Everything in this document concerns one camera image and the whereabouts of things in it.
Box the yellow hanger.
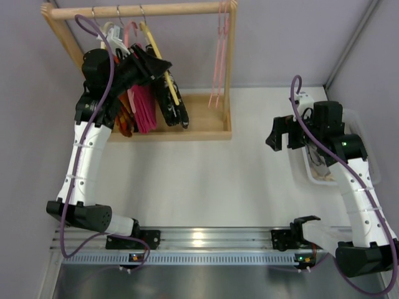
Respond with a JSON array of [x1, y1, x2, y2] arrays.
[[139, 4, 180, 106]]

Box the black white patterned trousers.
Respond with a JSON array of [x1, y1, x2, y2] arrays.
[[145, 43, 190, 129]]

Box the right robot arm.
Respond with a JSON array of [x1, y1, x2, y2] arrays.
[[266, 101, 398, 278]]

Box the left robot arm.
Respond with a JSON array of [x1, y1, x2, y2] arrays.
[[46, 44, 172, 237]]

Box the magenta trousers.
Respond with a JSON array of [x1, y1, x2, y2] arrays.
[[132, 85, 156, 134]]

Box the pink hanger with trousers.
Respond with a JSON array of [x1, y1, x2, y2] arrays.
[[117, 5, 138, 114]]

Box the cream hanger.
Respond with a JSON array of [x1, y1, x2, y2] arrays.
[[92, 6, 114, 49]]

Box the orange patterned trousers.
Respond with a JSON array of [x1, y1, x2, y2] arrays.
[[115, 92, 138, 138]]

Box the empty pink hanger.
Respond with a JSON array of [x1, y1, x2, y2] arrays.
[[208, 1, 231, 108]]

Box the grey cloth in basket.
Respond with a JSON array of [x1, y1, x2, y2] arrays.
[[304, 146, 335, 184]]

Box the white plastic basket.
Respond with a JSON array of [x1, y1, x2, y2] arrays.
[[301, 108, 382, 186]]

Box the wooden clothes rack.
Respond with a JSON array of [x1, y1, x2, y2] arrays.
[[41, 1, 238, 141]]

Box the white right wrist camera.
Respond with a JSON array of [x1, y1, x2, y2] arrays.
[[294, 92, 315, 120]]

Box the aluminium mounting rail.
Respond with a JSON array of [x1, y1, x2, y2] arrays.
[[49, 226, 356, 252]]

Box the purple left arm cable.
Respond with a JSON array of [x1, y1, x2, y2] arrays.
[[58, 14, 152, 275]]

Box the grey slotted cable duct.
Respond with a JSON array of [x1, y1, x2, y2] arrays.
[[63, 252, 314, 266]]

